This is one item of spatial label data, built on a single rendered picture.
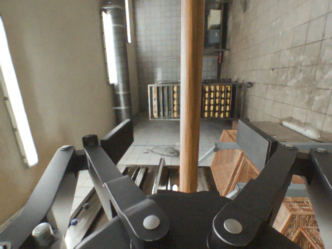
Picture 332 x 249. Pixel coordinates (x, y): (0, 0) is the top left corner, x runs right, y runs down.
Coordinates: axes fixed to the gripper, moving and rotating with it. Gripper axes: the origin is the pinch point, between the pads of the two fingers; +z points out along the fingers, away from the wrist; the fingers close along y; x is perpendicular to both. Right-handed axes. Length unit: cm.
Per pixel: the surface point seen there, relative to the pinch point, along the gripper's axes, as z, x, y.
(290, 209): 41, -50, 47
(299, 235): 33, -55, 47
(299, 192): 42, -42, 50
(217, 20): 436, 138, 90
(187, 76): 4.6, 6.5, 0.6
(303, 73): 154, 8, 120
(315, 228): 33, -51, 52
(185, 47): 4.9, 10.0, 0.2
